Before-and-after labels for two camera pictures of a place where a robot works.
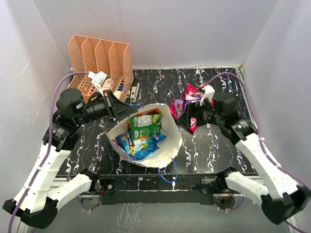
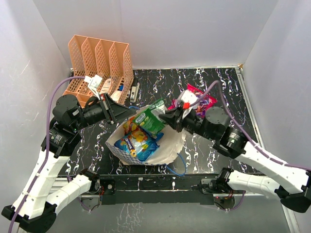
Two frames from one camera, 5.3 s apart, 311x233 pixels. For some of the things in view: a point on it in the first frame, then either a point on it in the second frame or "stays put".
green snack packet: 145,125 → 149,119
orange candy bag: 155,111 → 129,126
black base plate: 155,190 stays put
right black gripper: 198,109 → 176,118
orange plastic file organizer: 89,55 stays put
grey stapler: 134,92 stays put
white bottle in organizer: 107,84 stays put
